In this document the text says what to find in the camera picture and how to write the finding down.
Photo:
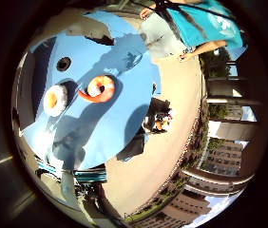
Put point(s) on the blue table mat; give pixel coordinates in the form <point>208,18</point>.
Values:
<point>115,133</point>

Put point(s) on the white egg toy yellow centre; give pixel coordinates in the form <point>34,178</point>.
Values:
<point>55,100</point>

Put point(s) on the person in teal shirt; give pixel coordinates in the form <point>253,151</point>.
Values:
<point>203,22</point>

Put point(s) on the black stand with orange item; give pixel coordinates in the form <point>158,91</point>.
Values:
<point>157,118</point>

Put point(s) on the black round table grommet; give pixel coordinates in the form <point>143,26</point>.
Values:
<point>63,64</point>

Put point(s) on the orange shrimp toy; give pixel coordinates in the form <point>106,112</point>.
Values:
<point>104,95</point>

